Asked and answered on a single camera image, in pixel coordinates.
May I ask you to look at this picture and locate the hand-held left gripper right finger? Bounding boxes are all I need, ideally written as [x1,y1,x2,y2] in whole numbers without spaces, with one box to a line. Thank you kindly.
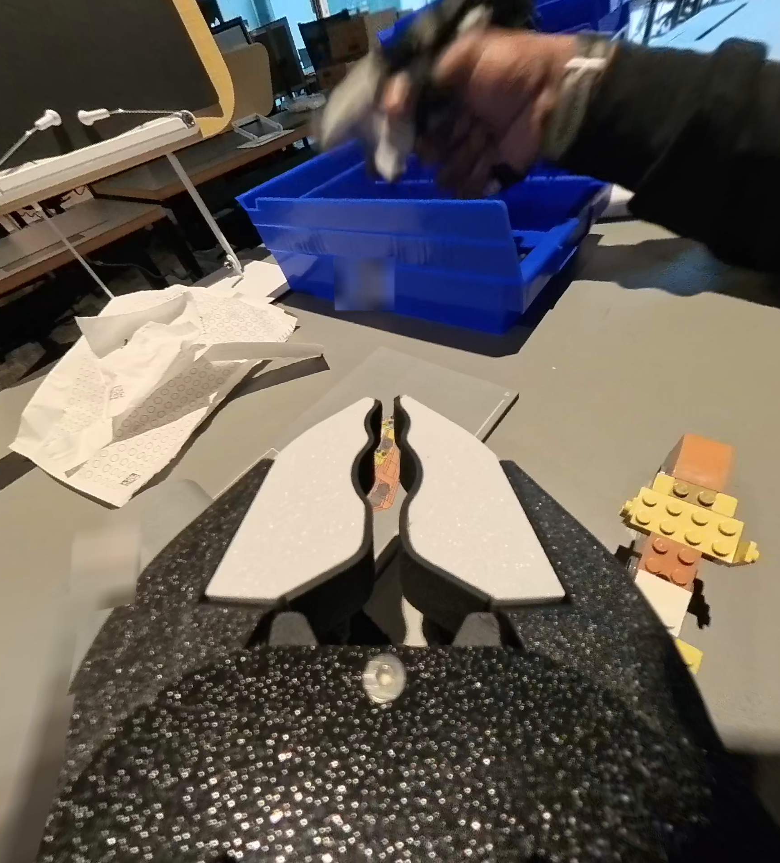
[393,394,567,605]

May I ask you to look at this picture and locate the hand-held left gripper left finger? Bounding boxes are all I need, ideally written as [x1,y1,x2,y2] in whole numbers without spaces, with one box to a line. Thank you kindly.
[203,396,383,605]

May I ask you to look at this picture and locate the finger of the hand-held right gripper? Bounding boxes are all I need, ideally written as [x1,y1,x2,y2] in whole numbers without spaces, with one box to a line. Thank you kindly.
[370,110,424,186]
[321,59,399,147]

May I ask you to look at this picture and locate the blue plastic bin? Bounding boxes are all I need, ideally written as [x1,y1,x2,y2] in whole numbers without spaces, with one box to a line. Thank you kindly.
[538,0,633,35]
[236,145,613,336]

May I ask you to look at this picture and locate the grey instruction booklet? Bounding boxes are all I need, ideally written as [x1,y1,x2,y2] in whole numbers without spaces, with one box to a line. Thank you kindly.
[255,347,520,641]

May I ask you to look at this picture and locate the brown yellow toy brick model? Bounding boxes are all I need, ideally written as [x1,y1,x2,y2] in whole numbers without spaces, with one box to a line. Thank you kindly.
[615,435,762,675]

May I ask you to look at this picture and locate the person's right forearm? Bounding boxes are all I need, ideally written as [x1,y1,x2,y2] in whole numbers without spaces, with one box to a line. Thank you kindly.
[558,37,780,298]

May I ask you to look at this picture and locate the white bar desk lamp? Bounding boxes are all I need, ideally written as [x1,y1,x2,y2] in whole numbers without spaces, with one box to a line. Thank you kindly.
[0,108,296,302]

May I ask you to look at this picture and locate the wood-edged grey desk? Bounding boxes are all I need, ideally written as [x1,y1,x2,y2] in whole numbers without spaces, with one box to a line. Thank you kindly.
[0,101,330,318]

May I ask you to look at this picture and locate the person's right hand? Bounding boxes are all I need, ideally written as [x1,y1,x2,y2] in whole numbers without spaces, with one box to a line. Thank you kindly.
[386,28,569,198]

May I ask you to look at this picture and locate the cardboard box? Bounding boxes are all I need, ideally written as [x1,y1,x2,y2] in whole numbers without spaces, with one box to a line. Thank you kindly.
[299,12,397,90]

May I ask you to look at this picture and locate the crumpled white paper bag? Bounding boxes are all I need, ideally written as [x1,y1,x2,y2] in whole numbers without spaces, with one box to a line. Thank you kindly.
[11,283,326,508]

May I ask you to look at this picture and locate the black wood-edged divider panel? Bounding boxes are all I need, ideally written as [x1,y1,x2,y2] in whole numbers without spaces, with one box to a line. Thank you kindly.
[0,0,236,230]

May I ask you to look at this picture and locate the metal desk cable hatch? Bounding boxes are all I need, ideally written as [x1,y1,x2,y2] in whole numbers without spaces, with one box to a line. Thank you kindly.
[233,113,281,148]

